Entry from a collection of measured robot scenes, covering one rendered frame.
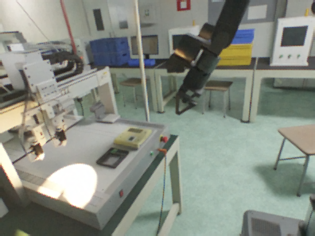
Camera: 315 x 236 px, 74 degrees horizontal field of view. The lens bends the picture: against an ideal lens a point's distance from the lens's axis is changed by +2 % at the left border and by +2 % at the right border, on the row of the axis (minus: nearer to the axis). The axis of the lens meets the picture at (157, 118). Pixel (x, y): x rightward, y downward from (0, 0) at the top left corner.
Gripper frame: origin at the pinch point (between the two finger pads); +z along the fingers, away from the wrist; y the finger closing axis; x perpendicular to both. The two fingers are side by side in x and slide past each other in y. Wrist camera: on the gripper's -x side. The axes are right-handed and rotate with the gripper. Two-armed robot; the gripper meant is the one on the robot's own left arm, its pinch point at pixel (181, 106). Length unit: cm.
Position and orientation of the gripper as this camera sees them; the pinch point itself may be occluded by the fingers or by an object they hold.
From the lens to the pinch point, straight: 71.0
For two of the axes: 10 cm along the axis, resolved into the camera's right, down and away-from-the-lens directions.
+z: -3.9, 7.4, 5.5
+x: 8.7, 5.0, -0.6
